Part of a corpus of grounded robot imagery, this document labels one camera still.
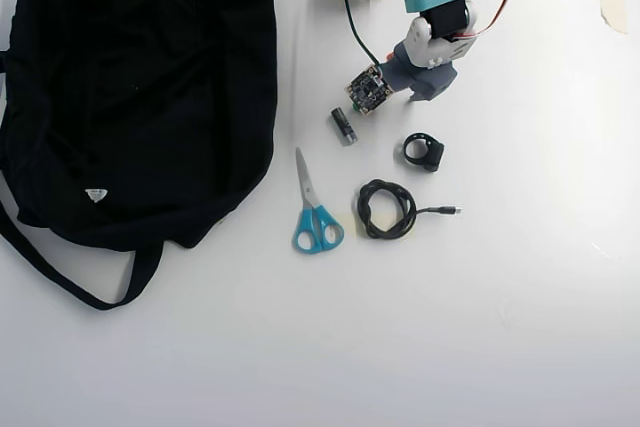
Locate camera circuit board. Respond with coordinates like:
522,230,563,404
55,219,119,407
343,63,397,117

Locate black ring strap clip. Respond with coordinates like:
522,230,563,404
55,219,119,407
402,131,446,173

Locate blue handled scissors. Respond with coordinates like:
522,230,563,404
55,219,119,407
292,146,346,254

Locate coiled black USB cable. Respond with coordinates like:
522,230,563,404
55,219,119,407
356,178,464,242

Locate red white servo cable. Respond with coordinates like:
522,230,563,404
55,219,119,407
459,0,514,41

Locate black fabric bag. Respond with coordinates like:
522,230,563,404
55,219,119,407
0,0,279,312

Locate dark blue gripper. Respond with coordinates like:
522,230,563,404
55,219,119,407
380,42,459,104

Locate black camera cable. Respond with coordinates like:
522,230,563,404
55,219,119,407
337,0,384,76

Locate black AA battery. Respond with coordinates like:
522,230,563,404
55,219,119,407
329,106,359,147

